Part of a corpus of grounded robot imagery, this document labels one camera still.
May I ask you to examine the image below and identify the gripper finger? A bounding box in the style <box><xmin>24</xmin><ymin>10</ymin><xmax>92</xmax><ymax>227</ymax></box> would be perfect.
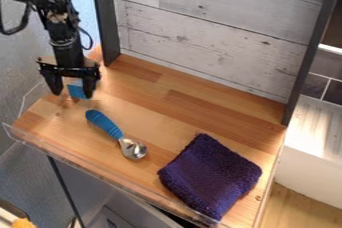
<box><xmin>81</xmin><ymin>73</ymin><xmax>102</xmax><ymax>100</ymax></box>
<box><xmin>42</xmin><ymin>70</ymin><xmax>66</xmax><ymax>97</ymax></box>

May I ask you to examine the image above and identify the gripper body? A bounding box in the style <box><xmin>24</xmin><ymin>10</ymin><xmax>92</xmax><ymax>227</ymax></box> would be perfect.
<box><xmin>36</xmin><ymin>49</ymin><xmax>103</xmax><ymax>80</ymax></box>

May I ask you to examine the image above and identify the purple cloth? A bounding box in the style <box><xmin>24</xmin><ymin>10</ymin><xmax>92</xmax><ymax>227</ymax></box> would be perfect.
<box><xmin>156</xmin><ymin>132</ymin><xmax>264</xmax><ymax>222</ymax></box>

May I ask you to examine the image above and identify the white table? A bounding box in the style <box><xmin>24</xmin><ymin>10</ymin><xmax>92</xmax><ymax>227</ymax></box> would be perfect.
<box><xmin>273</xmin><ymin>94</ymin><xmax>342</xmax><ymax>210</ymax></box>

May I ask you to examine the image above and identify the blue handled silver spoon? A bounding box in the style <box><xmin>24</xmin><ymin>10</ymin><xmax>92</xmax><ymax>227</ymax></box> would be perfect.
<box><xmin>84</xmin><ymin>108</ymin><xmax>149</xmax><ymax>161</ymax></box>

